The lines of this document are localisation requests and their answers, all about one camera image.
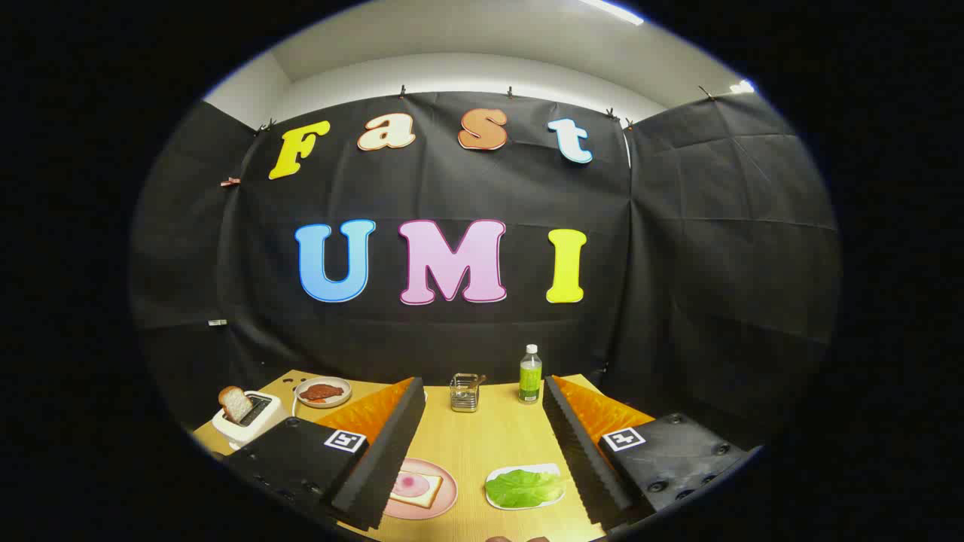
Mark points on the white bread slice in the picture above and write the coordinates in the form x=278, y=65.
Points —
x=431, y=497

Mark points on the toasted bread slice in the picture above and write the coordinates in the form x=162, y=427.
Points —
x=235, y=403

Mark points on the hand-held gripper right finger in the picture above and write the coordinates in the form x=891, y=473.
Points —
x=584, y=467

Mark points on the white square plate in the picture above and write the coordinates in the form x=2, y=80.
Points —
x=542, y=470

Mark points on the black backdrop cloth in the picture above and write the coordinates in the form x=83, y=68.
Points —
x=678, y=263

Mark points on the ceiling light strip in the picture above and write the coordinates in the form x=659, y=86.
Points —
x=611, y=11

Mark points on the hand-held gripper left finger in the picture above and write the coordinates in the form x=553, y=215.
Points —
x=384, y=467

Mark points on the brown meat steak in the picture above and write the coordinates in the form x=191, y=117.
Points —
x=320, y=392

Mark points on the white toaster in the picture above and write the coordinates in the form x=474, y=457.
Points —
x=265, y=416

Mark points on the beige round plate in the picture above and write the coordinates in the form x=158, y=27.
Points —
x=340, y=385

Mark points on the pink round plate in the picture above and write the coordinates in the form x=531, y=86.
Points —
x=446, y=498

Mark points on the green drink bottle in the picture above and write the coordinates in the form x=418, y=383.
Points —
x=530, y=380

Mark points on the green lettuce leaf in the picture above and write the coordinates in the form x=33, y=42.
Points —
x=523, y=489

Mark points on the pink ham slice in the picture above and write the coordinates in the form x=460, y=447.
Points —
x=410, y=484

